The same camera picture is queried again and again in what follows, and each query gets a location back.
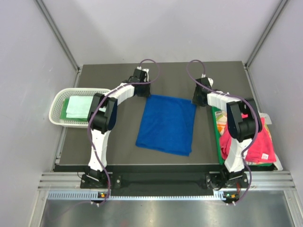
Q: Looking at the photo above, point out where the aluminium frame rail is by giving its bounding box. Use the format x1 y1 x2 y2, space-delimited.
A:
38 171 295 191

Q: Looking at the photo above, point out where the blue towel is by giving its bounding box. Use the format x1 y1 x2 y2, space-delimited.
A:
135 95 196 157

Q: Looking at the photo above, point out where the pink red towel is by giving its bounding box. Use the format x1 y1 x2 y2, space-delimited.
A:
219 115 277 164

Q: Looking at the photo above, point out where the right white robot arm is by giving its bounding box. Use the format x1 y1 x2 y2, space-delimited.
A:
192 77 262 187

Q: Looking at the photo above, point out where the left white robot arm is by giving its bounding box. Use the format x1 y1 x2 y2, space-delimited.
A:
87 67 151 188

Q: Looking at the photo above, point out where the white mint towel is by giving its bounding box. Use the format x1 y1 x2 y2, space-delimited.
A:
66 96 93 119

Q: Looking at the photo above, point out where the green plastic bin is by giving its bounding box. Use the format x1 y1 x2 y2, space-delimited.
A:
210 106 279 167

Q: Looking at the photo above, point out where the green microfiber towel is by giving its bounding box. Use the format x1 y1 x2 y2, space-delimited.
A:
60 98 89 122

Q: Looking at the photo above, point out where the slotted grey cable duct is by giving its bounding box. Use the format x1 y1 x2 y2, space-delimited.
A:
47 191 226 201

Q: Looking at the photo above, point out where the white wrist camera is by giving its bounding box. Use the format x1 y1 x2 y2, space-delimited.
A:
201 74 214 87
137 66 149 80

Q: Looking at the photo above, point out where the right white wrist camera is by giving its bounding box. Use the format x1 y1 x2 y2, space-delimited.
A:
201 74 214 87

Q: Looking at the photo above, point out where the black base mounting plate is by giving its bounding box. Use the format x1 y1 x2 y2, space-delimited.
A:
80 165 249 196

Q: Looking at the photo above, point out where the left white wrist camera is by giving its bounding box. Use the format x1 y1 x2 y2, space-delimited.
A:
137 66 149 80

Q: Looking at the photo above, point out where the white perforated plastic basket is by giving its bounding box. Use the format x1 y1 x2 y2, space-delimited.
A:
49 87 110 128

